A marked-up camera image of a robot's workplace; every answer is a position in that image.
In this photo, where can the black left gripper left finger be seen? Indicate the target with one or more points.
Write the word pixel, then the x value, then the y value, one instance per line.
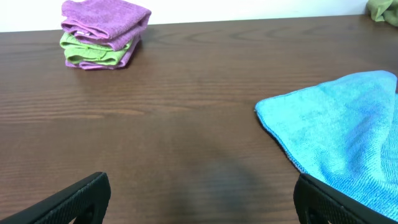
pixel 84 202

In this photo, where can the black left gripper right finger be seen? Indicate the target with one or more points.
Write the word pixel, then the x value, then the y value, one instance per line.
pixel 318 203

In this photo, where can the blue microfiber cloth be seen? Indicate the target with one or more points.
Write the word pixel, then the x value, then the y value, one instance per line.
pixel 343 133

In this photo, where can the folded green cloth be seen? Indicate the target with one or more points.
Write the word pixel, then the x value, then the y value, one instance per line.
pixel 76 51

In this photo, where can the folded purple bottom cloth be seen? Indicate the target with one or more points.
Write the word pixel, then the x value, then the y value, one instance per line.
pixel 94 66

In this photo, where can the folded purple cloth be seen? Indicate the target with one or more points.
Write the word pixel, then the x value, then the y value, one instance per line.
pixel 113 23
pixel 94 66

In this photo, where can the folded purple top cloth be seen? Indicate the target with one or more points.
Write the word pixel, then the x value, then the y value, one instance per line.
pixel 113 23

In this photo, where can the crumpled green cloth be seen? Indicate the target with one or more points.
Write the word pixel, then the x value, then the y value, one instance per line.
pixel 383 11

